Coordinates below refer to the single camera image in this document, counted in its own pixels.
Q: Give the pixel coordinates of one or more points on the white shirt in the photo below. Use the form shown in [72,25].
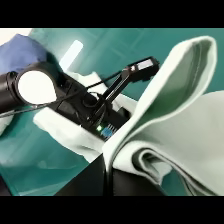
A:
[173,133]

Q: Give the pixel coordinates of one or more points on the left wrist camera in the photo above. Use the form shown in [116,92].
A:
[141,68]

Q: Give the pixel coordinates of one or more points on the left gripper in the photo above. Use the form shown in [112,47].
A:
[78,106]

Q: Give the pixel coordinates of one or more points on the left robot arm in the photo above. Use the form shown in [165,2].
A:
[36,87]

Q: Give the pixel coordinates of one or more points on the blue garment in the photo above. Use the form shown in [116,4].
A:
[20,51]

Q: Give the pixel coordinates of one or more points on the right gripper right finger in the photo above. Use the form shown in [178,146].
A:
[130,186]

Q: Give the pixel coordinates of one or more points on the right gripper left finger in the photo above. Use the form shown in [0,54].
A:
[88,183]

